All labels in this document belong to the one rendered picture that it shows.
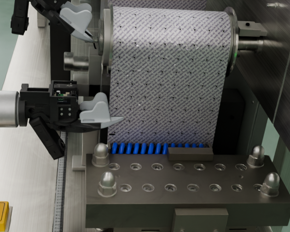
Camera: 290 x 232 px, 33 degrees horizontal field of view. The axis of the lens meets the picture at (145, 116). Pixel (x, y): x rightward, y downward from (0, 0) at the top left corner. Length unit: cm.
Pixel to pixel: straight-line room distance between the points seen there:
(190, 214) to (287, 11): 42
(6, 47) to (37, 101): 317
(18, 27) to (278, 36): 51
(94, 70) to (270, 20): 38
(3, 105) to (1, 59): 296
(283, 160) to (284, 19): 50
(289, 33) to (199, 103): 24
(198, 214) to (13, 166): 50
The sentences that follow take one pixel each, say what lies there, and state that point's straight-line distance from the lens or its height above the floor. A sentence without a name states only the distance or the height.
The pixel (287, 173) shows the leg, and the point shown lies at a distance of 141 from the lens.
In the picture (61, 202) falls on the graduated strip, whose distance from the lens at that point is 112.
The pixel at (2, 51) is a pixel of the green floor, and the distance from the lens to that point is 410.
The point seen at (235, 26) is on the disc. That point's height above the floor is 130.
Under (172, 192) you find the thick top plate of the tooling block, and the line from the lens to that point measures 96.
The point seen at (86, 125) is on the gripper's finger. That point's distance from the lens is 101.
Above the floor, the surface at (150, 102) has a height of 113.
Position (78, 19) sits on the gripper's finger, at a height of 129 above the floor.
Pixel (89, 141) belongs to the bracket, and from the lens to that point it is 117.
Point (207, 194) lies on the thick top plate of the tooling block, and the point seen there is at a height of 103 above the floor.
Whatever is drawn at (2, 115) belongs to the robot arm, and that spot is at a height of 112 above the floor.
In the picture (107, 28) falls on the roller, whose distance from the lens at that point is 97.
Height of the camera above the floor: 163
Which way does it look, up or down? 30 degrees down
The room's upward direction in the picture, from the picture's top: 5 degrees clockwise
